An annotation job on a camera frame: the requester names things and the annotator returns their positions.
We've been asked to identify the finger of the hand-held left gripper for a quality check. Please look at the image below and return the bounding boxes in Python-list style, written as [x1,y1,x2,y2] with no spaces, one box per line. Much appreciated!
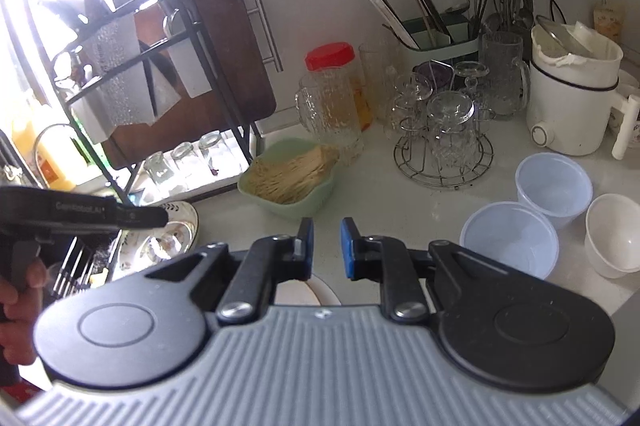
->
[115,205,169,230]

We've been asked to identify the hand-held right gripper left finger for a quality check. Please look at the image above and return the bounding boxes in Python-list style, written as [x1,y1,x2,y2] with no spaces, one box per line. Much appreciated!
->
[145,217,315,324]

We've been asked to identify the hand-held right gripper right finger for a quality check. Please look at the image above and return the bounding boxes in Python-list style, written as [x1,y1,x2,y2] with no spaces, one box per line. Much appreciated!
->
[341,217,506,323]

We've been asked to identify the floral patterned plate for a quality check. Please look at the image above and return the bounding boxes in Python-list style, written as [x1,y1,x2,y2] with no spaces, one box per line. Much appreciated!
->
[107,200,200,281]

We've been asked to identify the plain white plate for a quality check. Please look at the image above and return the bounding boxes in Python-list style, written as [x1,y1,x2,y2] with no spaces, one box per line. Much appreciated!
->
[274,276,342,307]

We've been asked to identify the translucent plastic bowl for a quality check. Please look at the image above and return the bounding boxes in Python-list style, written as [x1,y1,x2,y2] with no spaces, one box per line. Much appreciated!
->
[515,152,594,229]

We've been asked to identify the white ceramic bowl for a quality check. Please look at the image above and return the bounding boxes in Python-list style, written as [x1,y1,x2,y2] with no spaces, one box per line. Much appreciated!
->
[585,193,640,279]

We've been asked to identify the person's left hand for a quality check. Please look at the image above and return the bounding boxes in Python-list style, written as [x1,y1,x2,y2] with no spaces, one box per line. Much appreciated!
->
[0,256,51,367]

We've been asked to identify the green square bowl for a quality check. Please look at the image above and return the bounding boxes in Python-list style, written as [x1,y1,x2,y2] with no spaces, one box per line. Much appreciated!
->
[237,137,342,218]

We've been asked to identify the small glass jar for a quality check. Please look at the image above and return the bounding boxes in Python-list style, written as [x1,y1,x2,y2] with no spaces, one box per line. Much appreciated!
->
[198,131,234,173]
[145,151,177,188]
[171,141,202,178]

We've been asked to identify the orange bottle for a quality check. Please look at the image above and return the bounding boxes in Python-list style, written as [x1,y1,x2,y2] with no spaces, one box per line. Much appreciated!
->
[12,96,90,189]

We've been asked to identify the group of metal forks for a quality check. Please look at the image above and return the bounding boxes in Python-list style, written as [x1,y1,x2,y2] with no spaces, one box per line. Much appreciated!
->
[50,236,121,302]

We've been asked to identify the dried noodles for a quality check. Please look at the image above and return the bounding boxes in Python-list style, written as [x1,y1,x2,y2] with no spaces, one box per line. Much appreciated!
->
[247,145,341,206]

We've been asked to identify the white drip tray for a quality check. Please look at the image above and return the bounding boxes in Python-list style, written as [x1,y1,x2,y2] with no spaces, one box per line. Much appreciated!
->
[125,153,262,203]

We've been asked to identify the textured glass pitcher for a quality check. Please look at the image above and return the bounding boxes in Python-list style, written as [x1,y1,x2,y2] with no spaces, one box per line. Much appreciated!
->
[296,68,366,164]

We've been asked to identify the white textured sheet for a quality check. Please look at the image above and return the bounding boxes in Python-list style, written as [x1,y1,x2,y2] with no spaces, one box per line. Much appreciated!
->
[70,13,185,143]

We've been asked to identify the clear glass cup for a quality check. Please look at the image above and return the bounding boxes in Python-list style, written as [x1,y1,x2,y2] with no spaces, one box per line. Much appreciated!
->
[427,91,476,172]
[392,73,434,132]
[452,61,494,108]

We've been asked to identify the tall glass tumbler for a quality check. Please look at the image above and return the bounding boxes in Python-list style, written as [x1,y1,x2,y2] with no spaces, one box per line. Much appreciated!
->
[359,42,401,132]

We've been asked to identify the dark wooden cutting board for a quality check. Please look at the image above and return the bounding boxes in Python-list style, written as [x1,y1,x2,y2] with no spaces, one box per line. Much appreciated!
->
[105,0,278,169]

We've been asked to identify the black metal dish rack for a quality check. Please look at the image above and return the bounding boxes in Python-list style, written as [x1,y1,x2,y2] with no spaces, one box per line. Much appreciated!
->
[50,0,262,207]

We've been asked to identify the red-lid plastic jar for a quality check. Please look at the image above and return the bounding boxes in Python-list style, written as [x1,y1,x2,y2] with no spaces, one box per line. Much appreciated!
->
[305,42,373,132]

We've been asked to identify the purple cup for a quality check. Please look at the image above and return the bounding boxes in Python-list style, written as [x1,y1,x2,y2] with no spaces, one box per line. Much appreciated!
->
[415,62,452,87]

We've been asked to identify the white chopsticks bundle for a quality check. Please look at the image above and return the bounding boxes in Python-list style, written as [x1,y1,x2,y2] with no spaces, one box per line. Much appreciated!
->
[369,0,421,49]

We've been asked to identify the green utensil holder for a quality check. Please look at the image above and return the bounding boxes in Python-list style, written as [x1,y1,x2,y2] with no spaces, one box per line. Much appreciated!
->
[400,15,484,67]

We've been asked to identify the brown chopsticks bundle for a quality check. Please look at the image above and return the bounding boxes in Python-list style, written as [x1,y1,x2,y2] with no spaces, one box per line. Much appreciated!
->
[408,0,453,44]

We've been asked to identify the white electric cooker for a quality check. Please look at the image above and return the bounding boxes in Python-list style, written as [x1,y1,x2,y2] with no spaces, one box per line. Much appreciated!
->
[527,22,640,159]

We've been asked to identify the wire cup rack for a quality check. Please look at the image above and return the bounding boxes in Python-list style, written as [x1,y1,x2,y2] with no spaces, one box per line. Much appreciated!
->
[393,116,496,191]

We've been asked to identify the steel bar handle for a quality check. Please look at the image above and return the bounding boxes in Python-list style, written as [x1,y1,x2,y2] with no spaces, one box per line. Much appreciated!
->
[247,0,284,72]

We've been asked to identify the large handled glass mug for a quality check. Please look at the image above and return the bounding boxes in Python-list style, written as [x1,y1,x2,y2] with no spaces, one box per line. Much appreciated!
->
[481,31,531,119]

